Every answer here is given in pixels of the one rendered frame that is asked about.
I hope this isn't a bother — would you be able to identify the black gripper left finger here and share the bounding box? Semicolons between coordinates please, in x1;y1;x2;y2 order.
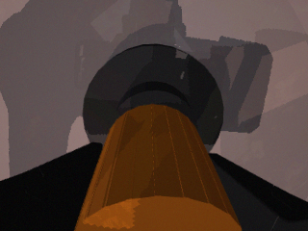
0;141;103;231

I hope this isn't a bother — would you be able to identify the orange cylinder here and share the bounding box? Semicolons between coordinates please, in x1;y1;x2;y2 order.
74;104;242;231

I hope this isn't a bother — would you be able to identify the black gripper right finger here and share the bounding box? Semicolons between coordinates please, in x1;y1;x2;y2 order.
209;153;308;231

